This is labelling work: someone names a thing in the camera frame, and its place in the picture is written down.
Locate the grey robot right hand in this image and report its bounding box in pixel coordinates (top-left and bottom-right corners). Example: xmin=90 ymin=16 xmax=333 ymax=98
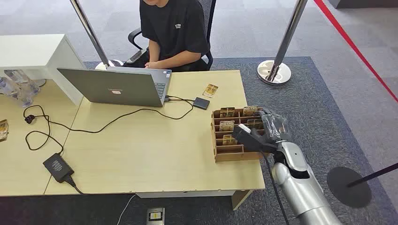
xmin=259 ymin=108 xmax=293 ymax=144

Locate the person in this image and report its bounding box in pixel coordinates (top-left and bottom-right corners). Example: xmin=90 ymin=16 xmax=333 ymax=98
xmin=139 ymin=0 xmax=209 ymax=69

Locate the wooden card organizer box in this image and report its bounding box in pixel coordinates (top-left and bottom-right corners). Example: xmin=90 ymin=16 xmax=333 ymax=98
xmin=210 ymin=106 xmax=272 ymax=163

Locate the dark grey area carpet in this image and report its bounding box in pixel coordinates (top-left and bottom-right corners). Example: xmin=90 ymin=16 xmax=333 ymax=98
xmin=83 ymin=56 xmax=398 ymax=225

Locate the grey laptop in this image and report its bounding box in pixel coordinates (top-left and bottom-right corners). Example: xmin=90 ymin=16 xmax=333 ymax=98
xmin=57 ymin=66 xmax=173 ymax=108

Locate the small black external drive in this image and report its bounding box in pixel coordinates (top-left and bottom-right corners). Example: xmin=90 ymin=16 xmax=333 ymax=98
xmin=192 ymin=97 xmax=211 ymax=111

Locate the black office chair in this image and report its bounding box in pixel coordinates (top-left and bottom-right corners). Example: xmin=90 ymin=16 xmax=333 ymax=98
xmin=128 ymin=0 xmax=217 ymax=72

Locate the red barrier belt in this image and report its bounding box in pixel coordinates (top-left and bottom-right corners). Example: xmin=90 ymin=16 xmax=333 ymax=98
xmin=313 ymin=0 xmax=398 ymax=104

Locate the white cabinet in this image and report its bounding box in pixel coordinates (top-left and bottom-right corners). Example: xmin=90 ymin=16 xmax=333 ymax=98
xmin=0 ymin=34 xmax=86 ymax=106

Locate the black power adapter brick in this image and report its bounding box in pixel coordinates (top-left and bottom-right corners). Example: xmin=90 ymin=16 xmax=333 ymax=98
xmin=42 ymin=152 xmax=75 ymax=184

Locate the silver floor socket box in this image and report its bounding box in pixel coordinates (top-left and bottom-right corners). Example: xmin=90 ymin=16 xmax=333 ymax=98
xmin=146 ymin=207 xmax=165 ymax=225

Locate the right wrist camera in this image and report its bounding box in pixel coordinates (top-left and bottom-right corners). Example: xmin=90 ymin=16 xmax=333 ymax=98
xmin=231 ymin=123 xmax=278 ymax=154

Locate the short black drive cable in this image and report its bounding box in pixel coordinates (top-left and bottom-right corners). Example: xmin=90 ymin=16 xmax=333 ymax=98
xmin=165 ymin=97 xmax=195 ymax=104

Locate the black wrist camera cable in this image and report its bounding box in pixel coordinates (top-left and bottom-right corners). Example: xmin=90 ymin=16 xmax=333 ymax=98
xmin=260 ymin=151 xmax=291 ymax=225

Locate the chrome stanchion post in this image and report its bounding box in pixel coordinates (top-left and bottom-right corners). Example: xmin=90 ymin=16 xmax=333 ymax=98
xmin=257 ymin=0 xmax=309 ymax=86
xmin=69 ymin=0 xmax=124 ymax=71

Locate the black stanchion post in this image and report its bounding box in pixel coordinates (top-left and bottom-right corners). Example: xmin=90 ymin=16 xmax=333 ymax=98
xmin=327 ymin=162 xmax=398 ymax=209

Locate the black laptop charger cable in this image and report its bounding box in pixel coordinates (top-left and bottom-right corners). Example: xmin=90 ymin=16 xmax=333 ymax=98
xmin=23 ymin=95 xmax=194 ymax=156

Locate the black mains power cord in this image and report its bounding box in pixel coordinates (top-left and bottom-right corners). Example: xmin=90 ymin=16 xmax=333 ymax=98
xmin=63 ymin=175 xmax=85 ymax=195

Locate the white floor cable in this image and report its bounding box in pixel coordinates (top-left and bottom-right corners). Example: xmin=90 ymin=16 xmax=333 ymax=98
xmin=116 ymin=194 xmax=137 ymax=225

